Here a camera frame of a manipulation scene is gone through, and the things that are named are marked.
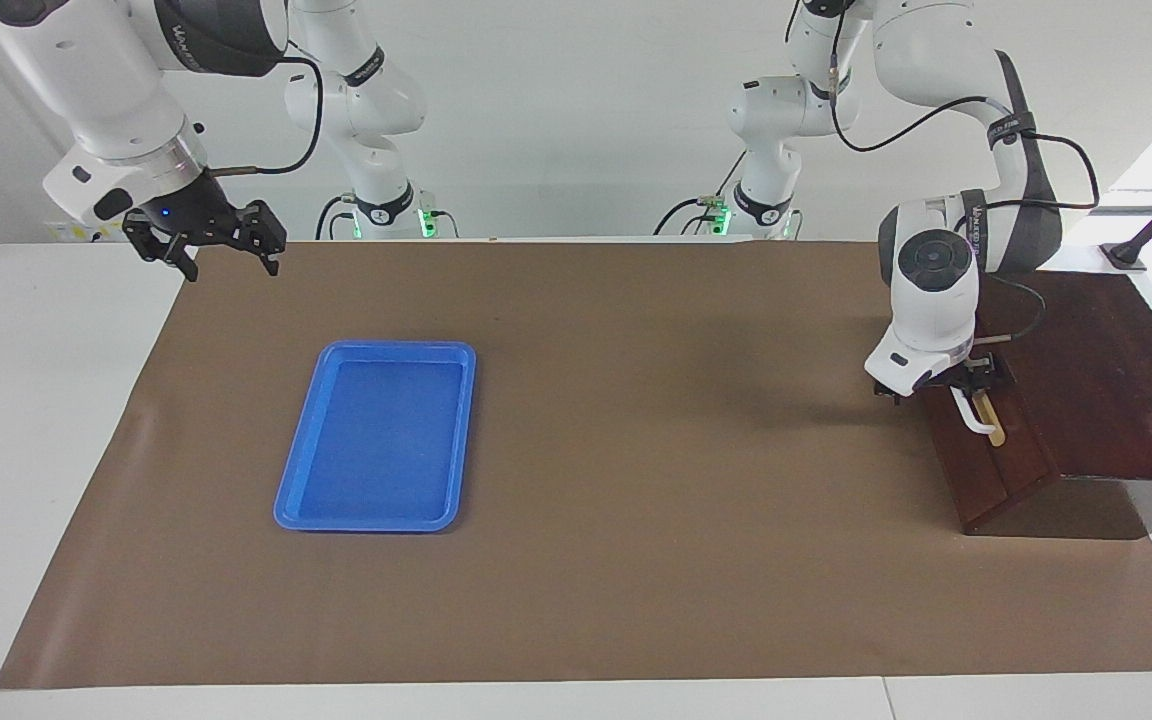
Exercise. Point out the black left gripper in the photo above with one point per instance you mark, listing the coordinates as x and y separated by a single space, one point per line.
966 378

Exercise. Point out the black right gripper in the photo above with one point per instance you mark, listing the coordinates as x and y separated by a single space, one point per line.
186 210

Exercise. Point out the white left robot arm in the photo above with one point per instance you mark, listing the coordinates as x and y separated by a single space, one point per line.
936 300

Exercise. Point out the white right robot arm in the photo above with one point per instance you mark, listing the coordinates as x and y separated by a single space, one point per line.
106 90

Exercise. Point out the dark brown wooden cabinet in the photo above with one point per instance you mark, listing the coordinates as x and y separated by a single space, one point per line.
1116 380

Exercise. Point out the green lit base connector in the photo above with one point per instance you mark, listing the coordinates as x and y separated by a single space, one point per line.
721 215
427 222

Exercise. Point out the blue plastic tray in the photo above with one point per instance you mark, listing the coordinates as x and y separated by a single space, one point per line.
376 440

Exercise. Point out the brown table mat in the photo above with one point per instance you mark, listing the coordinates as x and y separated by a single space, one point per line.
636 500

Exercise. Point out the white wall socket box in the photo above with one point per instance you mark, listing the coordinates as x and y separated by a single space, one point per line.
76 232

